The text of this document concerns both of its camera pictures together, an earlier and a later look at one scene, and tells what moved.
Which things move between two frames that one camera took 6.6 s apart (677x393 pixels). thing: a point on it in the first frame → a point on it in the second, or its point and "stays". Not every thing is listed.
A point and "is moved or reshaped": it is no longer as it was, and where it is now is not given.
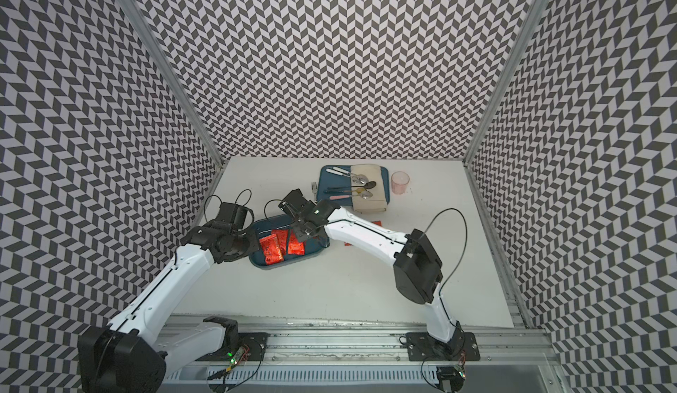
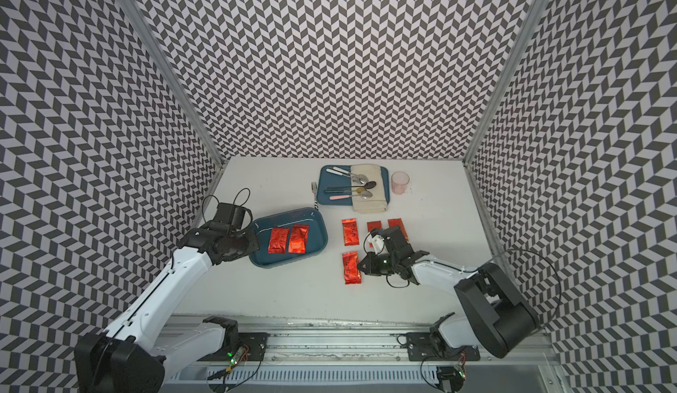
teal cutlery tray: x=335 y=183 stays
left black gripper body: x=244 y=245 stays
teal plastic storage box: x=264 y=227 stays
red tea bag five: x=281 y=235 → x=298 y=239
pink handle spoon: x=363 y=195 stays
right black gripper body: x=303 y=233 → x=383 y=263
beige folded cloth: x=377 y=202 stays
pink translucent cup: x=399 y=180 stays
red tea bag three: x=271 y=248 → x=278 y=240
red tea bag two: x=295 y=247 is moved or reshaped
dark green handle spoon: x=368 y=186 stays
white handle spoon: x=359 y=178 stays
